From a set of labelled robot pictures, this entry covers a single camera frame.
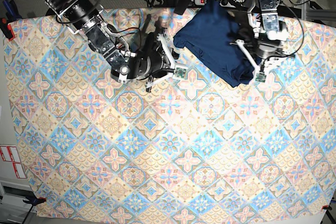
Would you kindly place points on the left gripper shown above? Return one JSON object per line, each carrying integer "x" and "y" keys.
{"x": 271, "y": 51}

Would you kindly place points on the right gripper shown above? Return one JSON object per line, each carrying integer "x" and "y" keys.
{"x": 154, "y": 61}

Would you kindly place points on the blue long-sleeve T-shirt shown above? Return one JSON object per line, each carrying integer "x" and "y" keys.
{"x": 209, "y": 36}

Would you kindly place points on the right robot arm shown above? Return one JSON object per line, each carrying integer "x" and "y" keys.
{"x": 103, "y": 38}

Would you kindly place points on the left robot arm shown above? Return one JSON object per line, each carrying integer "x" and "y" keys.
{"x": 262, "y": 16}

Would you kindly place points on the patterned tile tablecloth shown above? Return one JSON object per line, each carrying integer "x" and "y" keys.
{"x": 190, "y": 151}

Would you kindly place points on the white power strip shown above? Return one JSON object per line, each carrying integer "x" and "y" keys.
{"x": 223, "y": 3}

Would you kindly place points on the orange corner clamp right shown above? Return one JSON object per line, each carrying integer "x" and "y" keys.
{"x": 327, "y": 207}

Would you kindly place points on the orange corner clamp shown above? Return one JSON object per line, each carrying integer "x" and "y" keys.
{"x": 327, "y": 207}
{"x": 33, "y": 200}

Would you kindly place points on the black red table clamp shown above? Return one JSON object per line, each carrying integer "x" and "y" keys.
{"x": 12, "y": 15}

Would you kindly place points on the red white labels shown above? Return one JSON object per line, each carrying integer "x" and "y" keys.
{"x": 9, "y": 154}

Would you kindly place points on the orange corner clamp left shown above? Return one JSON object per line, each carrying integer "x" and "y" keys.
{"x": 33, "y": 200}

